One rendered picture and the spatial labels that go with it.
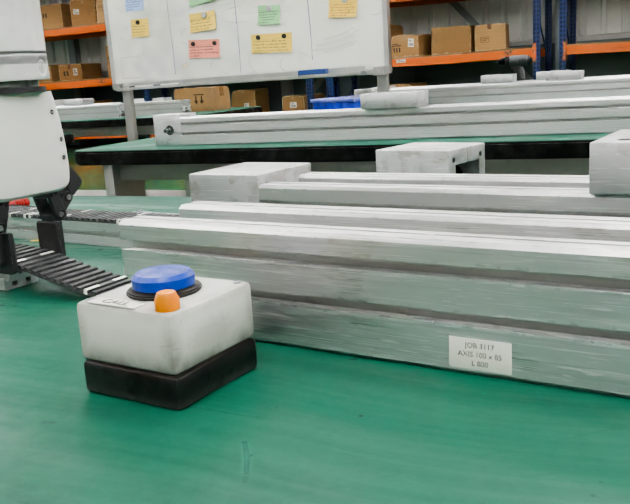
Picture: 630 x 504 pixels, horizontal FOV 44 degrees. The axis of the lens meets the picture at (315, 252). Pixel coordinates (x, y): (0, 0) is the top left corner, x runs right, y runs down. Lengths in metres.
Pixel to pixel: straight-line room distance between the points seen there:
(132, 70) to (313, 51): 1.01
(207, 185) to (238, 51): 3.03
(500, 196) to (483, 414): 0.26
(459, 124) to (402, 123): 0.15
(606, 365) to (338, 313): 0.17
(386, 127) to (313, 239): 1.69
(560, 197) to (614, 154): 0.05
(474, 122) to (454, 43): 8.26
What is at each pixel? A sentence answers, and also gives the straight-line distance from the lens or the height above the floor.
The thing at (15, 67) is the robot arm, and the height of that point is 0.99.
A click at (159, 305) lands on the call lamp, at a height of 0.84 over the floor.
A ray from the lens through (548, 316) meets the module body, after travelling 0.48.
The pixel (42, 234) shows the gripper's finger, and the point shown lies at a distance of 0.85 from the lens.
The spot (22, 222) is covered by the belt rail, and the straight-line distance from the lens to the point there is 1.11.
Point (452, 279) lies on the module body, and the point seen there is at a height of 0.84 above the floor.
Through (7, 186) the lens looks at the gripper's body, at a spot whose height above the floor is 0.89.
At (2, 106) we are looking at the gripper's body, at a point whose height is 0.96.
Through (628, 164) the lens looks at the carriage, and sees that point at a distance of 0.64.
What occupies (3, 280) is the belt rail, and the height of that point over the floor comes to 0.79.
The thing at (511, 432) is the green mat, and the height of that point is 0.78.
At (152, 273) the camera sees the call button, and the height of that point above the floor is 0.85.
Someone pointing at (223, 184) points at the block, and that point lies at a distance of 0.82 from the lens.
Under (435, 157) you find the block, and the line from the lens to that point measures 0.92.
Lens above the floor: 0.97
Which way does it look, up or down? 13 degrees down
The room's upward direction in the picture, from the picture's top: 4 degrees counter-clockwise
